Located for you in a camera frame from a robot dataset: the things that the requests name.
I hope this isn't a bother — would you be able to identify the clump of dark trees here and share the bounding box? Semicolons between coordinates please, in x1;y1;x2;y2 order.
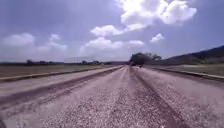
129;51;162;67

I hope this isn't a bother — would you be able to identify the grey gravelly asphalt road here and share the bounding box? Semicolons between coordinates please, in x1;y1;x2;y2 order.
0;65;224;128

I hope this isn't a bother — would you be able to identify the distant line of trees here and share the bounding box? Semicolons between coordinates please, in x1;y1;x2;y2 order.
0;59;130;66

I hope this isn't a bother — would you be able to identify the dry grass field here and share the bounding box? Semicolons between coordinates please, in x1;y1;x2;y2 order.
0;63;121;79
146;63;224;77

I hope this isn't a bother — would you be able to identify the dark wooded hill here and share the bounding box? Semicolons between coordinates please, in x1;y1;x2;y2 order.
156;44;224;66

